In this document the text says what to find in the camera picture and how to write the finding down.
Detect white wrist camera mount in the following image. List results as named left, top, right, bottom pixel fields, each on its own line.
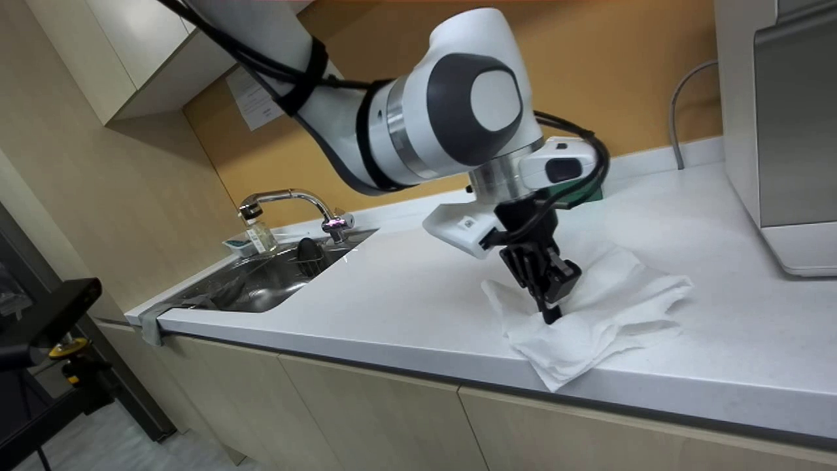
left=424, top=202, right=499, bottom=258

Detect white water dispenser appliance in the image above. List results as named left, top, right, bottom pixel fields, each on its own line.
left=715, top=0, right=837, bottom=277

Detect stainless steel sink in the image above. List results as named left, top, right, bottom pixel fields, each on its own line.
left=161, top=231, right=369, bottom=313

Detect beige lower cabinet doors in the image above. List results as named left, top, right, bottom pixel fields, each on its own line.
left=105, top=325, right=837, bottom=471

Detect white paper notice on wall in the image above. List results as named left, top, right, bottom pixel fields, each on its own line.
left=224, top=69, right=282, bottom=130

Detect chrome sink faucet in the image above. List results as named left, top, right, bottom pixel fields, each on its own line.
left=239, top=189, right=354, bottom=254

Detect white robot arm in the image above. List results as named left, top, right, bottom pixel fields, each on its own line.
left=159, top=0, right=609, bottom=321

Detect white paper towel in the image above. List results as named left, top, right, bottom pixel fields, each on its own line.
left=482, top=248, right=691, bottom=393

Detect beige upper wall cabinet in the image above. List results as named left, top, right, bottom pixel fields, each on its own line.
left=25, top=0, right=233, bottom=126

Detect black cart with yellow clamp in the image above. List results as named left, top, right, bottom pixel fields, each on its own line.
left=0, top=206, right=176, bottom=471

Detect grey cable on wall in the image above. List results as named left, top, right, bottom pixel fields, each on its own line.
left=666, top=58, right=719, bottom=173

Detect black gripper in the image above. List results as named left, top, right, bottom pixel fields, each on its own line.
left=482, top=198, right=581, bottom=325

